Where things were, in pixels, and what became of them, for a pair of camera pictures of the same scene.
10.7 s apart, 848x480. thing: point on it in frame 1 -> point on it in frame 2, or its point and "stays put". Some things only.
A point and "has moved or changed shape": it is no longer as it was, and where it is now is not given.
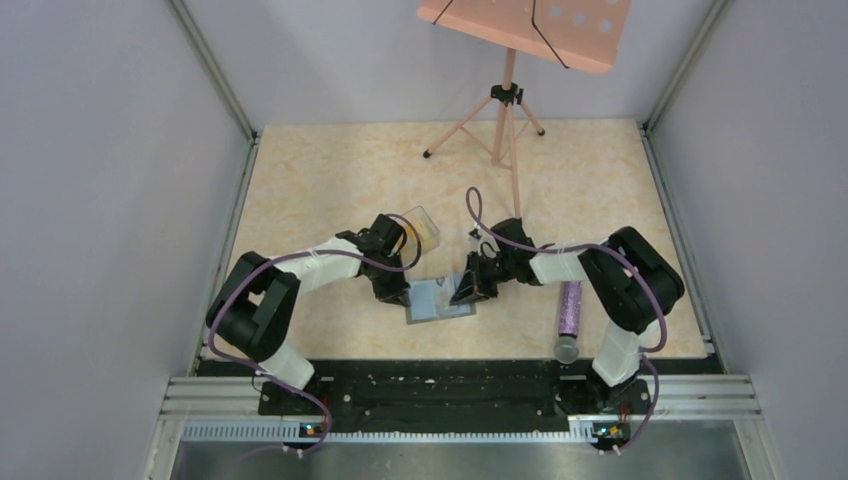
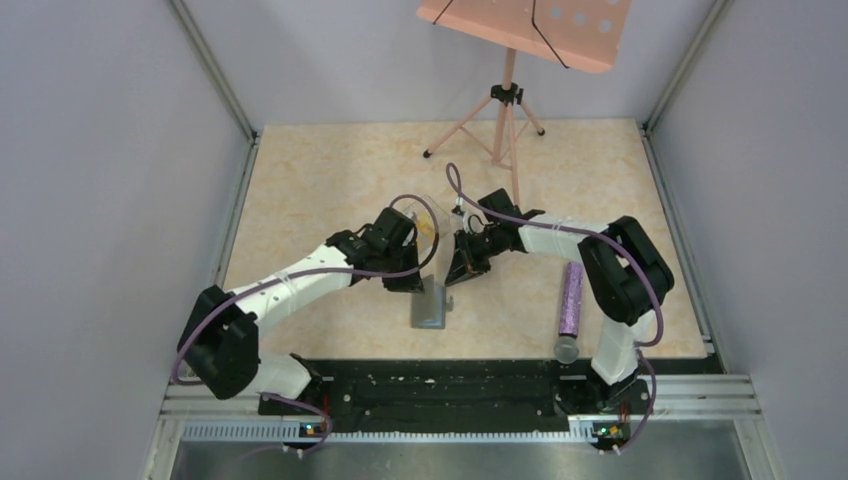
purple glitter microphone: x=567 y=345 stays put
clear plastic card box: x=429 y=233 has moved or changed shape
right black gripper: x=474 y=286 -> x=465 y=263
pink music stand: x=585 y=34 stays put
